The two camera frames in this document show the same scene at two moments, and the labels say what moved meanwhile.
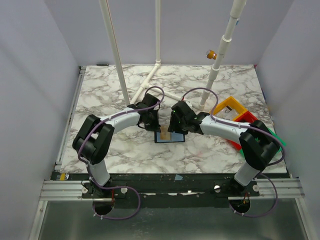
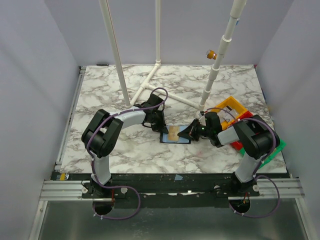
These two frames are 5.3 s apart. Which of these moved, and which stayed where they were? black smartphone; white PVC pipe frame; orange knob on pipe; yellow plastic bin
Moved: black smartphone
Stayed: orange knob on pipe; yellow plastic bin; white PVC pipe frame
